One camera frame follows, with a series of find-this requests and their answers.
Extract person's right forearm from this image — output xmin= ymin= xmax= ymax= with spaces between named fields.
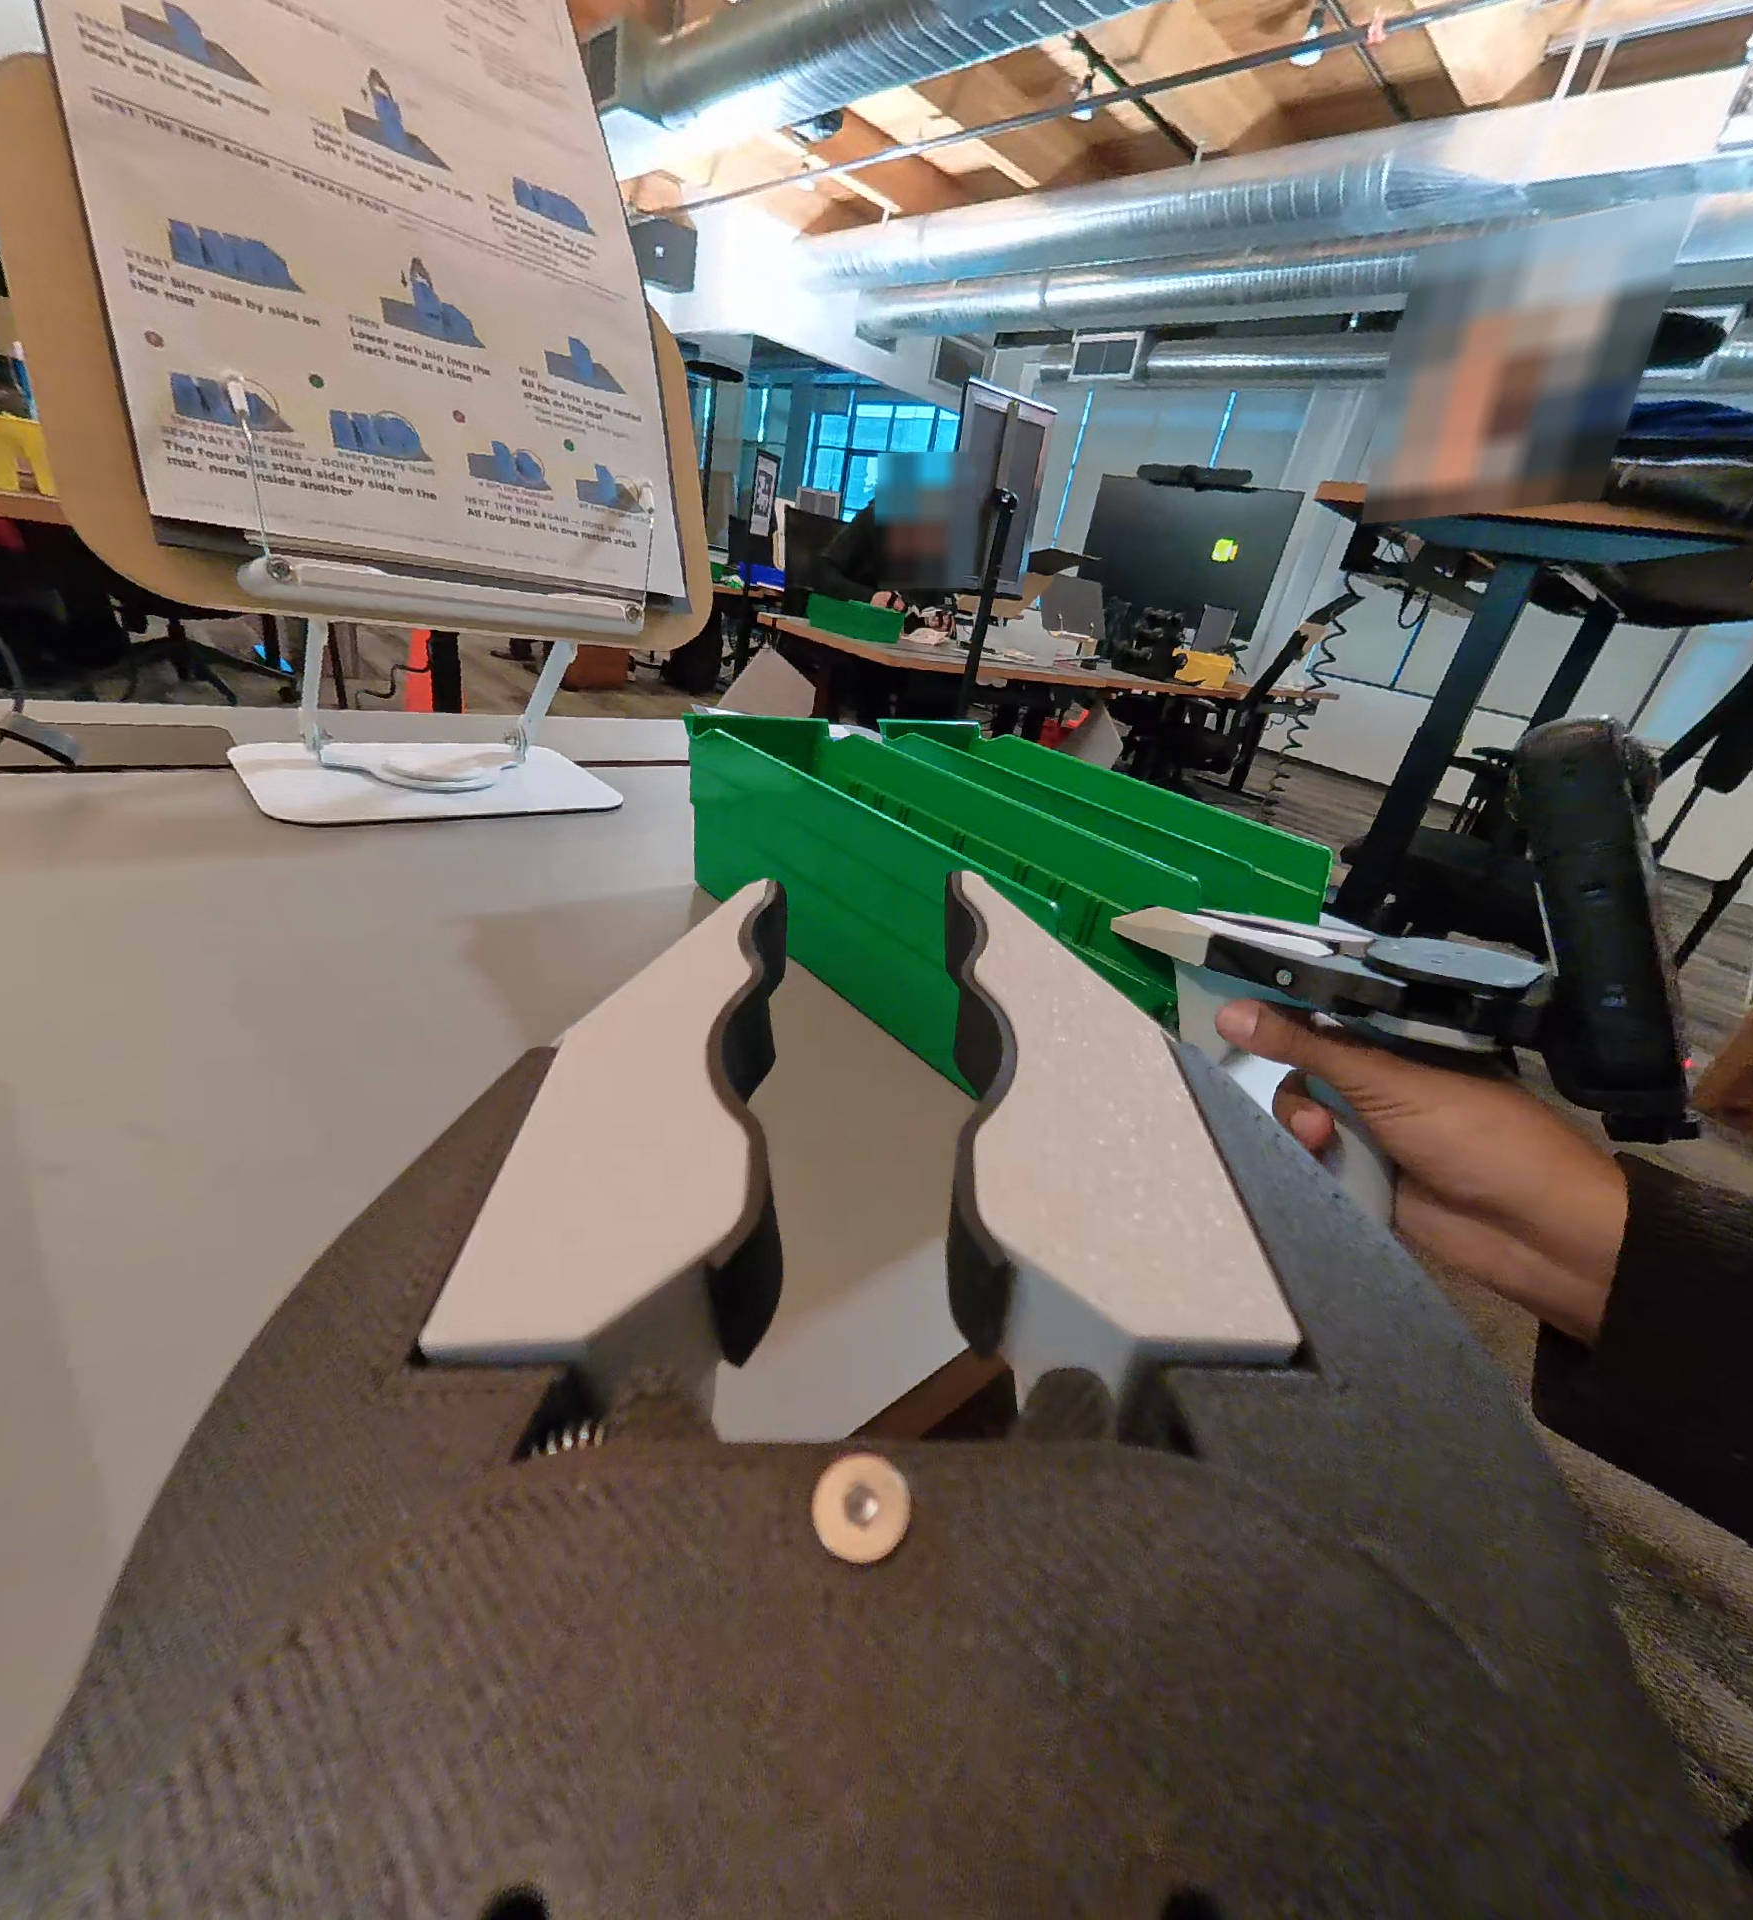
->
xmin=1533 ymin=1152 xmax=1753 ymax=1599

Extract black bag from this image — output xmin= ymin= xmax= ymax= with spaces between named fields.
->
xmin=1612 ymin=306 xmax=1753 ymax=526

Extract grey desk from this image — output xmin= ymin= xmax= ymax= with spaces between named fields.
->
xmin=0 ymin=697 xmax=1223 ymax=1876

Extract large black screen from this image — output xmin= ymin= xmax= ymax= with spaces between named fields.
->
xmin=1083 ymin=462 xmax=1308 ymax=620

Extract black monitor on pole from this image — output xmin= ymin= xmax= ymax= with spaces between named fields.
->
xmin=958 ymin=378 xmax=1060 ymax=721

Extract silver ventilation duct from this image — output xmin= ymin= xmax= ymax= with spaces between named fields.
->
xmin=858 ymin=252 xmax=1418 ymax=343
xmin=816 ymin=104 xmax=1753 ymax=294
xmin=621 ymin=0 xmax=1163 ymax=137

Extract wooden top work table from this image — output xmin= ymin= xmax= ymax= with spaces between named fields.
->
xmin=755 ymin=606 xmax=1334 ymax=781

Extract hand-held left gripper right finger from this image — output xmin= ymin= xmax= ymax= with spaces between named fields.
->
xmin=945 ymin=870 xmax=1305 ymax=1445

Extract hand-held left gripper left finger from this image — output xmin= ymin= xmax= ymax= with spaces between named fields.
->
xmin=415 ymin=878 xmax=790 ymax=1442

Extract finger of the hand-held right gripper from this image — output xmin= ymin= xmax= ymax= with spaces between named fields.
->
xmin=1188 ymin=906 xmax=1376 ymax=946
xmin=1111 ymin=908 xmax=1334 ymax=971

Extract instruction sheet on stand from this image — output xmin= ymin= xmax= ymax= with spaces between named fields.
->
xmin=0 ymin=52 xmax=715 ymax=830

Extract wooden top standing desk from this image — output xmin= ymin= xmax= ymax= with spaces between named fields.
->
xmin=1319 ymin=479 xmax=1753 ymax=901

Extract person's right hand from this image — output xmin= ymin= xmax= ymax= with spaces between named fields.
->
xmin=1212 ymin=997 xmax=1633 ymax=1346

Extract black cable with grey plug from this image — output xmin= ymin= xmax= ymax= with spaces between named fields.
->
xmin=0 ymin=554 xmax=85 ymax=770

